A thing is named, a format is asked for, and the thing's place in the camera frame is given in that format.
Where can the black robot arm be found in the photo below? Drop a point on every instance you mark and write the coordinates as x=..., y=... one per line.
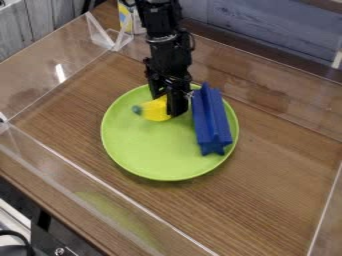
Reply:
x=161, y=16

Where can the black device with knob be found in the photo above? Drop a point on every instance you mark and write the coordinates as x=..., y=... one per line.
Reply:
x=58, y=241

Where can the yellow toy banana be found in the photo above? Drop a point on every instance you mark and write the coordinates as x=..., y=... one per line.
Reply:
x=153, y=110

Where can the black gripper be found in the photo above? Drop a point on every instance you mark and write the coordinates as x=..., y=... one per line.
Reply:
x=168, y=69

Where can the clear acrylic enclosure wall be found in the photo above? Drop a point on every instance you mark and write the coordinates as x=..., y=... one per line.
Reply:
x=269, y=203

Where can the blue star-shaped block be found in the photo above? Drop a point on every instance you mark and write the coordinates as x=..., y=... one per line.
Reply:
x=210, y=120

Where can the green round plate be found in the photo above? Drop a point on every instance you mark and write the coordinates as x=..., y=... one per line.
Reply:
x=160, y=150

